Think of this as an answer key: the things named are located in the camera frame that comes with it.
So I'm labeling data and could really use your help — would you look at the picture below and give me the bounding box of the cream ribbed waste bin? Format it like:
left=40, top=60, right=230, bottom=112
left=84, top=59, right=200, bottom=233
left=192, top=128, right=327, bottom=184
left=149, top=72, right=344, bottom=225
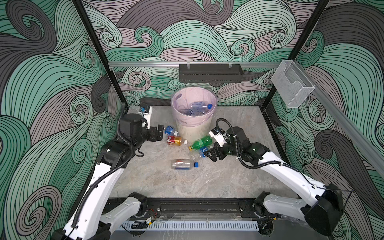
left=175, top=116, right=213, bottom=143

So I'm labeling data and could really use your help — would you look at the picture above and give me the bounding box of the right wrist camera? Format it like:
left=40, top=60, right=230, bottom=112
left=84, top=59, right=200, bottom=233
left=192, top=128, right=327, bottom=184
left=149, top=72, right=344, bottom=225
left=209, top=127, right=230, bottom=147

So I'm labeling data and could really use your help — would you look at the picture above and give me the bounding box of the aluminium rail back wall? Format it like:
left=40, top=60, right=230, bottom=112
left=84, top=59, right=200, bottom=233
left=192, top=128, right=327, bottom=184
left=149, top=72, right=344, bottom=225
left=108, top=61, right=281, bottom=68

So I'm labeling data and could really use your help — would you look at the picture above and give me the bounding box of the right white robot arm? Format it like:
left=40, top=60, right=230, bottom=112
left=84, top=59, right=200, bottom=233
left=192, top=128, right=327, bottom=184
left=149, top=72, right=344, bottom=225
left=204, top=127, right=344, bottom=237

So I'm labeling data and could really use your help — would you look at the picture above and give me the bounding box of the aluminium rail right wall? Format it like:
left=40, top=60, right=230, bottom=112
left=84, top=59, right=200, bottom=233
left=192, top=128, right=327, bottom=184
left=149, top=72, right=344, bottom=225
left=295, top=62, right=384, bottom=177

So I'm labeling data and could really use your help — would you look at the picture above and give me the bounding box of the clear acrylic wall holder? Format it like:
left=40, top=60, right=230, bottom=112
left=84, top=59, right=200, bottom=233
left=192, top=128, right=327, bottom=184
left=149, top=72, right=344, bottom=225
left=272, top=60, right=315, bottom=109

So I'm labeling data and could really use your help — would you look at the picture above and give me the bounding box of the white slotted cable duct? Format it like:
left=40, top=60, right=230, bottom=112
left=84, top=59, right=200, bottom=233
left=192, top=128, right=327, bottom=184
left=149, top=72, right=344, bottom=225
left=138, top=220, right=259, bottom=232

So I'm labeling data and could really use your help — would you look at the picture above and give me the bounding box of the green Sprite bottle yellow cap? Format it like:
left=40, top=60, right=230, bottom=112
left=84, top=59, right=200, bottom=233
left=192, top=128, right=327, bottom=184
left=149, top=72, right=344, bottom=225
left=189, top=136, right=213, bottom=151

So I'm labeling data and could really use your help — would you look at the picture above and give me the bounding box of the clear bottle blue Pocari label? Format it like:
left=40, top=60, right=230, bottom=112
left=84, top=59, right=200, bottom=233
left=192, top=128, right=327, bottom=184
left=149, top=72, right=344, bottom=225
left=164, top=126, right=179, bottom=136

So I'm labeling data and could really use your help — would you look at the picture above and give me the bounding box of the aluminium rail wall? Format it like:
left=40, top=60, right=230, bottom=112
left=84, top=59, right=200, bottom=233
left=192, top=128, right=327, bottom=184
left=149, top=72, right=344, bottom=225
left=108, top=61, right=281, bottom=68
left=295, top=62, right=384, bottom=177

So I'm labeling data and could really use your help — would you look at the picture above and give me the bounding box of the black wall tray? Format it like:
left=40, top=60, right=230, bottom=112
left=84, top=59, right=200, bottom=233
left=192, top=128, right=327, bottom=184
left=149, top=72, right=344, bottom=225
left=179, top=65, right=244, bottom=84

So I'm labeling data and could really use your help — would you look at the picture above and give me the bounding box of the black corner frame post right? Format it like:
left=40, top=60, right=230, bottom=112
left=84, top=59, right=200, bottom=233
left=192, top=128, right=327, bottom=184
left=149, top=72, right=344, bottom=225
left=262, top=0, right=329, bottom=112

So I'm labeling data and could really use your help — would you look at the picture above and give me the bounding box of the light blue label bottle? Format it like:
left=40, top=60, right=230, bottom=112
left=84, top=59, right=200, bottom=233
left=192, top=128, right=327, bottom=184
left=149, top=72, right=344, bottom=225
left=191, top=102, right=213, bottom=116

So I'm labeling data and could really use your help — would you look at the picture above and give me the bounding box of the clear bottle blue wrap label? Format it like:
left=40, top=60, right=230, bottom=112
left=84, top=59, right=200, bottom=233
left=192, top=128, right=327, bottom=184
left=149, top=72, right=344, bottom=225
left=191, top=147, right=210, bottom=160

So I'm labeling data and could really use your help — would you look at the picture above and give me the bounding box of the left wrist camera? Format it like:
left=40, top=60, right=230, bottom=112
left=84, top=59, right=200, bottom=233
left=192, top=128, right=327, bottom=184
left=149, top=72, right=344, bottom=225
left=140, top=103, right=153, bottom=130

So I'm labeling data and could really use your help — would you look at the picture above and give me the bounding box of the black corner frame post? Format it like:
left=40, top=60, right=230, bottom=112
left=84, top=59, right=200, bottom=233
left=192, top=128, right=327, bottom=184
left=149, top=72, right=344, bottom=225
left=262, top=0, right=329, bottom=112
left=72, top=0, right=128, bottom=107

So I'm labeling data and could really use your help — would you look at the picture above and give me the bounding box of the black corner frame post left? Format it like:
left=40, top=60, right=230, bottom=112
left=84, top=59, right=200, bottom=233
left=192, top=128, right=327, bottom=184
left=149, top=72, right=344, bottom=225
left=72, top=0, right=128, bottom=107

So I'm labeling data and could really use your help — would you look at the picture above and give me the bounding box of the Fiji bottle red flower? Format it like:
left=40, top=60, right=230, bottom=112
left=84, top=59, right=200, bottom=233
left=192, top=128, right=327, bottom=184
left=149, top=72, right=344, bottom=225
left=171, top=159, right=199, bottom=170

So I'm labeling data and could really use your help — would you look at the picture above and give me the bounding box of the red yellow label tea bottle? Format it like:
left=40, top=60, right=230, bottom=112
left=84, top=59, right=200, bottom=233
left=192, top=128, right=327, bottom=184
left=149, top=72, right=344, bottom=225
left=167, top=136, right=188, bottom=146

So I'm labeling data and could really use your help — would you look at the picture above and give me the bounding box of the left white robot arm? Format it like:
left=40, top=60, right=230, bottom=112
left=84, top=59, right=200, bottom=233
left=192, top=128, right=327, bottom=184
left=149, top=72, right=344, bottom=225
left=51, top=114, right=165, bottom=240

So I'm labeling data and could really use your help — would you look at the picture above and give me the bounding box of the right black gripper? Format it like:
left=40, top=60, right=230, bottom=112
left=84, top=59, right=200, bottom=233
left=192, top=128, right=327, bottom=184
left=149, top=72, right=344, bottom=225
left=203, top=138, right=244, bottom=162

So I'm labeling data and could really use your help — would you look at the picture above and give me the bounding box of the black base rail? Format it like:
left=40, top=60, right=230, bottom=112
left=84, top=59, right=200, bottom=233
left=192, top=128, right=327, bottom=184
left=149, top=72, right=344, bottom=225
left=104, top=197, right=301, bottom=220

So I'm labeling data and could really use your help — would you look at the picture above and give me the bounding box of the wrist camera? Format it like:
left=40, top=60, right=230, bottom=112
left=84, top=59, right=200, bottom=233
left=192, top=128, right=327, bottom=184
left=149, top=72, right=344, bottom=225
left=209, top=127, right=230, bottom=147
left=140, top=103, right=153, bottom=130

